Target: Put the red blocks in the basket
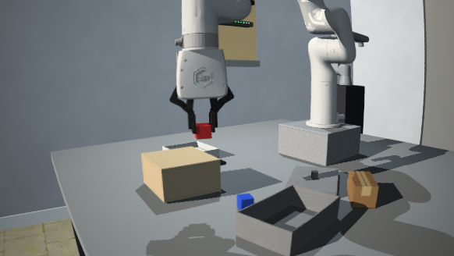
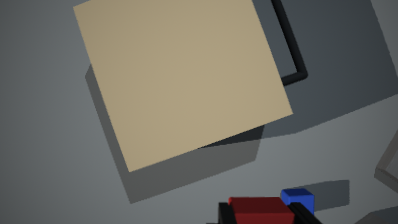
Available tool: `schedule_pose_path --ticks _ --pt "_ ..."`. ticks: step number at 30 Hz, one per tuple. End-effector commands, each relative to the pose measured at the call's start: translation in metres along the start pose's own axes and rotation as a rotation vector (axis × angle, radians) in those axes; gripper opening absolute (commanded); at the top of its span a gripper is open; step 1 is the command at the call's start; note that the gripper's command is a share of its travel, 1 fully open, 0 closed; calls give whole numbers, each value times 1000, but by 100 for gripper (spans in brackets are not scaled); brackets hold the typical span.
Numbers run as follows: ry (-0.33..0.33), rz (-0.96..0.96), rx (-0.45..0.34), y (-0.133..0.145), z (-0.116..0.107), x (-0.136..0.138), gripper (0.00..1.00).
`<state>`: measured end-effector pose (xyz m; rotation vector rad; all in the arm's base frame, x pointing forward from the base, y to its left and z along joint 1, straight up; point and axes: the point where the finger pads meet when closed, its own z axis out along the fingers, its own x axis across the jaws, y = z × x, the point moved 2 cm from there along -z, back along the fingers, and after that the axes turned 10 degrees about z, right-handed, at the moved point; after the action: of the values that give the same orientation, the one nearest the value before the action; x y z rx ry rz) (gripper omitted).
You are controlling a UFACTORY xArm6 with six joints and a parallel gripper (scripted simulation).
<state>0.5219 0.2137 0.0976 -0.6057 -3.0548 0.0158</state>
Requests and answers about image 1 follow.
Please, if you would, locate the light wooden cabinet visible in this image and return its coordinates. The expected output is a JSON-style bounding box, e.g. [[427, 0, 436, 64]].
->
[[141, 146, 226, 203]]

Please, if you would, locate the blue block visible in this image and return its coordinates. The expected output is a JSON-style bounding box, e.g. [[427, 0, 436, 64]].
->
[[237, 194, 254, 210]]

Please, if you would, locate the brown cardboard box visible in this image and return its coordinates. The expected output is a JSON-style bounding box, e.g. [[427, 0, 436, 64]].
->
[[347, 171, 379, 209]]

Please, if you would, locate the red block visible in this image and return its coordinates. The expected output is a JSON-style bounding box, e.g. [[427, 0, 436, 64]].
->
[[195, 123, 211, 140]]

